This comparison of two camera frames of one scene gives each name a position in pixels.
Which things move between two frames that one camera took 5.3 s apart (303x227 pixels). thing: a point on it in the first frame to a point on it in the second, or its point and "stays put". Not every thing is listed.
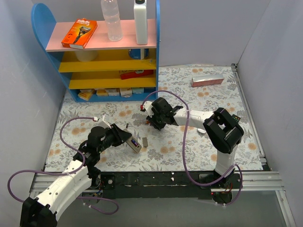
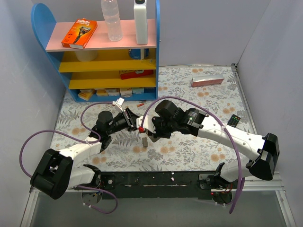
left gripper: [120, 134] to [129, 118]
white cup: [86, 56] stays put
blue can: [135, 54] stays put
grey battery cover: [145, 143] stays put
